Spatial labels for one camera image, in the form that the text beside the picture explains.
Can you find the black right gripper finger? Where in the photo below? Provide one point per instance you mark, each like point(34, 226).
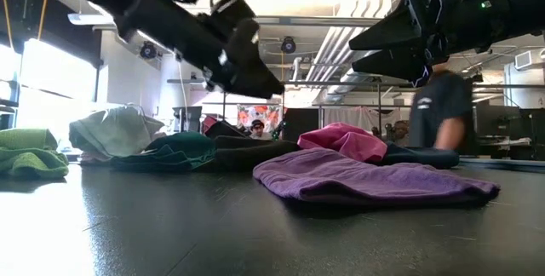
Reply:
point(400, 65)
point(396, 35)

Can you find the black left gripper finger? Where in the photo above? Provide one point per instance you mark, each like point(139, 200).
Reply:
point(251, 82)
point(247, 41)

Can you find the black towel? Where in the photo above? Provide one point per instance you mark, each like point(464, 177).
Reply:
point(247, 152)

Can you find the magenta towel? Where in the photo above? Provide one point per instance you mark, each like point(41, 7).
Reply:
point(345, 139)

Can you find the dark navy towel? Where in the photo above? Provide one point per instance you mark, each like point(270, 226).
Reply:
point(421, 156)

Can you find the dark green towel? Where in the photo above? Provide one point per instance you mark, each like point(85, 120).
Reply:
point(170, 152)

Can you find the cream towel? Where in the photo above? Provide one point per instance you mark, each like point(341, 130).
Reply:
point(115, 133)

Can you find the purple towel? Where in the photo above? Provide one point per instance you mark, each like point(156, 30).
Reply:
point(362, 178)

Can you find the lime green towel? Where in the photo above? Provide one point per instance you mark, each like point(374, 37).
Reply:
point(30, 156)

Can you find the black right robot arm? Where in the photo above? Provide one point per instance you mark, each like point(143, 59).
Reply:
point(511, 7)

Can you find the round black ceiling device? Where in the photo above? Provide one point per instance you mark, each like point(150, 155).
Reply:
point(148, 50)
point(288, 45)

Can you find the floral poster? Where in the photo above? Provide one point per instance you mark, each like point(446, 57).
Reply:
point(259, 116)

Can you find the person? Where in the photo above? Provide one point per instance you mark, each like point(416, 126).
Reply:
point(400, 133)
point(257, 129)
point(438, 110)

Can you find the white ceiling ducts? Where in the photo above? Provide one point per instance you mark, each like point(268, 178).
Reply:
point(336, 54)

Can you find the black monitor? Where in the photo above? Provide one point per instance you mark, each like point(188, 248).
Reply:
point(532, 124)
point(496, 122)
point(300, 124)

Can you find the dark office chair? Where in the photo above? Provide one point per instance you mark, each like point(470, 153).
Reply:
point(187, 118)

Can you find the white hanging cloth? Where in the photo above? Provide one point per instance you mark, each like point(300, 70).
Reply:
point(345, 118)

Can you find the long ceiling light fixture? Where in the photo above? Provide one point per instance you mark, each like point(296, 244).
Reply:
point(85, 19)

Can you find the white air conditioner unit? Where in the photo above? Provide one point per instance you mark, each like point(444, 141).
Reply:
point(528, 59)

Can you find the peach towel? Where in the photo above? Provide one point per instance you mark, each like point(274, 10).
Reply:
point(95, 158)

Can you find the grey metal frame rail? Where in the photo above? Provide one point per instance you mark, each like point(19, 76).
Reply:
point(340, 83)

